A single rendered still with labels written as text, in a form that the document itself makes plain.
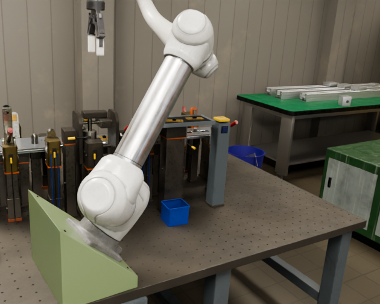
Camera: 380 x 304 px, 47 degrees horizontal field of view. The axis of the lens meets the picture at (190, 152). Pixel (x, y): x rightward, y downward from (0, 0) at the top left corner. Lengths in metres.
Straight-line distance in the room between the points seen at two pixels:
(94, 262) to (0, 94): 2.83
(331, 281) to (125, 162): 1.48
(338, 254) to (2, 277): 1.58
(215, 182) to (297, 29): 3.76
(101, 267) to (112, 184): 0.34
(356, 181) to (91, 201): 2.62
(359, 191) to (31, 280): 2.60
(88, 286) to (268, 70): 4.31
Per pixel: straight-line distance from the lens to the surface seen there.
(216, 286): 1.88
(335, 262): 2.42
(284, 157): 4.54
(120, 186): 1.29
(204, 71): 1.60
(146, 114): 1.38
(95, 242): 1.50
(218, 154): 2.14
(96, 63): 4.14
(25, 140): 2.25
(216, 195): 2.22
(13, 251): 1.89
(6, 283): 1.70
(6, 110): 1.97
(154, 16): 1.73
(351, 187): 3.63
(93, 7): 1.88
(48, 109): 4.23
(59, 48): 4.18
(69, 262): 1.44
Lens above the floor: 1.63
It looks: 18 degrees down
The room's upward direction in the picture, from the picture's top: 4 degrees clockwise
